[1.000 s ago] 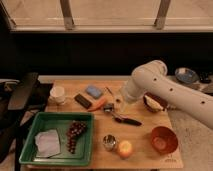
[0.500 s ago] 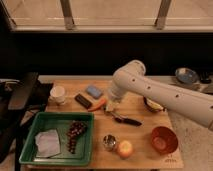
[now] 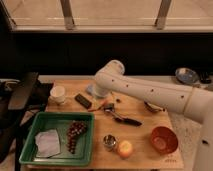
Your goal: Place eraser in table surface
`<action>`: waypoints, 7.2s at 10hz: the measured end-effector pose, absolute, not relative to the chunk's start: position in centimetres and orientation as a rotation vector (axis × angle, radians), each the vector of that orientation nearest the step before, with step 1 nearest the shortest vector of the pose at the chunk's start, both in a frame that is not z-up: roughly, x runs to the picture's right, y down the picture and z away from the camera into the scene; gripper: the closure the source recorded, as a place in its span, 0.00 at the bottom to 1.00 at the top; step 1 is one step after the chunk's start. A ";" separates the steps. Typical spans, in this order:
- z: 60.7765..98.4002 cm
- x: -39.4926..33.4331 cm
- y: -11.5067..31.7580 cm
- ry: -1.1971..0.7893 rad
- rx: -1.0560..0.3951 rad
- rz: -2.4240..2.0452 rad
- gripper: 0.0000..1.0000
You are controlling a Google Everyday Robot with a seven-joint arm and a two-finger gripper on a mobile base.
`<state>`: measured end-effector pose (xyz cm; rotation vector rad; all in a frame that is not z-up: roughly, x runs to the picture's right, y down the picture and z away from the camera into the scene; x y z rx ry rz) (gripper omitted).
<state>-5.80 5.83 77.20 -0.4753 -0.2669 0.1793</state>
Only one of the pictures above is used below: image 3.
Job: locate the orange red bowl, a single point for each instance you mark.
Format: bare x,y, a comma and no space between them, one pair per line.
163,140

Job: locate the orange carrot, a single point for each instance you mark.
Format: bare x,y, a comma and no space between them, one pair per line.
97,105

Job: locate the dark brown bowl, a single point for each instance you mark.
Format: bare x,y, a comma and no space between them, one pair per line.
152,108

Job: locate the white paper cup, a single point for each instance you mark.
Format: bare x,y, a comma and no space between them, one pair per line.
57,94

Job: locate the dark red grape bunch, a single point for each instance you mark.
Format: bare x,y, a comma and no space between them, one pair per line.
76,129

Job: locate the green plastic tray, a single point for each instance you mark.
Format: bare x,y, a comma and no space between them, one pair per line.
45,121

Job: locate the black rectangular eraser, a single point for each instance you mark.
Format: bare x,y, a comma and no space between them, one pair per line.
83,101

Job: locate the small metal cup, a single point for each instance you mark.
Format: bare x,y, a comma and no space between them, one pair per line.
109,142

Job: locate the metal bowl on ledge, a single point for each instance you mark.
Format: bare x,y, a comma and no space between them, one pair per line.
186,76

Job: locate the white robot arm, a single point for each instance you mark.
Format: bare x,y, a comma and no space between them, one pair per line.
194,103

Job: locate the blue sponge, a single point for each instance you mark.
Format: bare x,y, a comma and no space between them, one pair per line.
90,90

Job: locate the yellow red apple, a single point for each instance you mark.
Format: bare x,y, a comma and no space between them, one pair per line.
124,149

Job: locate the white folded cloth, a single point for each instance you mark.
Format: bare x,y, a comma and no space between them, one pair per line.
48,143

